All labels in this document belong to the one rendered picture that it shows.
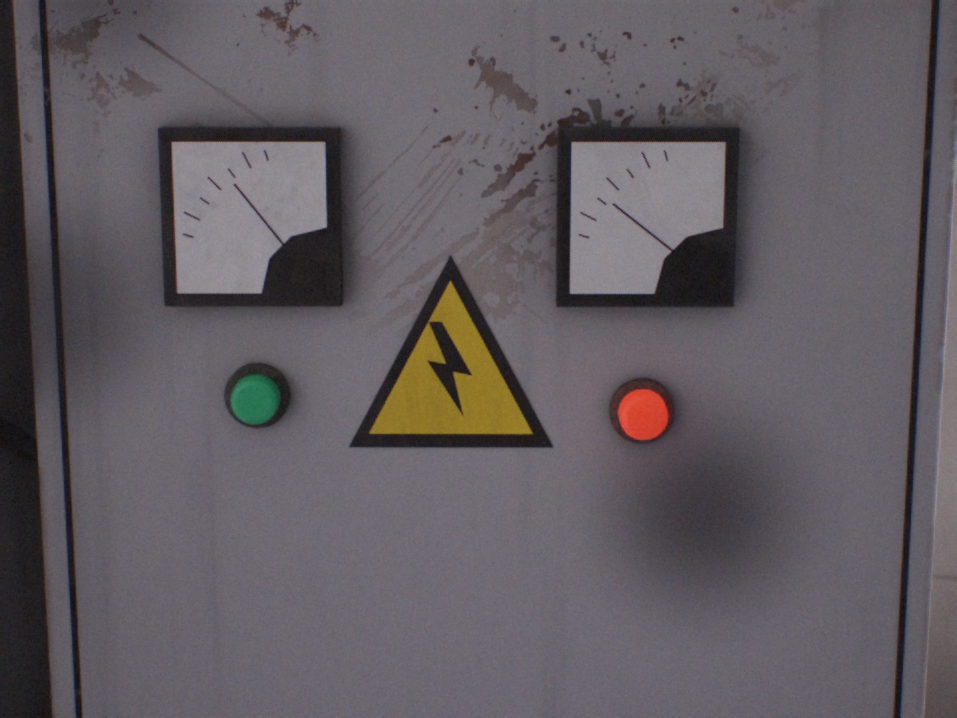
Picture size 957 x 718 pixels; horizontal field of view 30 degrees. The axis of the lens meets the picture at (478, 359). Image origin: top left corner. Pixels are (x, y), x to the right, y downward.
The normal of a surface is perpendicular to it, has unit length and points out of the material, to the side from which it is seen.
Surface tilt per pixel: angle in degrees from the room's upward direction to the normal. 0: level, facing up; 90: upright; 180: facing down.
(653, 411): 90
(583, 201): 90
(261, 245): 90
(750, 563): 90
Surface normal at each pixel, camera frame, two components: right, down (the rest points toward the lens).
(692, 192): 0.00, 0.22
